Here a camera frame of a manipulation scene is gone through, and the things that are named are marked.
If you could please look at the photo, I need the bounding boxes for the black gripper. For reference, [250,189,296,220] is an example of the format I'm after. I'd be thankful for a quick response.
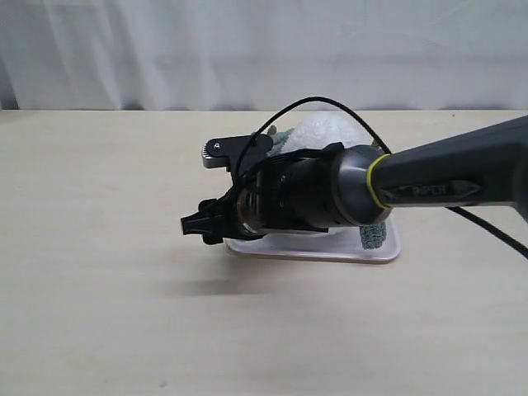
[181,143,345,244]

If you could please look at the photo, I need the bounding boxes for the green knitted scarf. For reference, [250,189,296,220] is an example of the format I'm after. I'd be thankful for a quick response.
[267,125,387,250]

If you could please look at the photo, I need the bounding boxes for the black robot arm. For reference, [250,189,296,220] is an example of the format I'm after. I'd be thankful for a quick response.
[181,117,527,244]

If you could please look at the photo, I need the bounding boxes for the white plush snowman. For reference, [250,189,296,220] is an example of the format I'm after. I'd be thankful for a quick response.
[267,112,387,248]

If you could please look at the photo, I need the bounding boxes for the white rectangular tray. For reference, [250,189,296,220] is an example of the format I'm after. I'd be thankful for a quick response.
[224,216,401,264]

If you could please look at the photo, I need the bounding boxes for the white backdrop curtain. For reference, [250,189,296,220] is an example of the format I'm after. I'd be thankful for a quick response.
[1,1,527,111]

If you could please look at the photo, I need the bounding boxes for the black camera cable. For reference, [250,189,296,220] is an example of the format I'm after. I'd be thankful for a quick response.
[234,97,528,259]

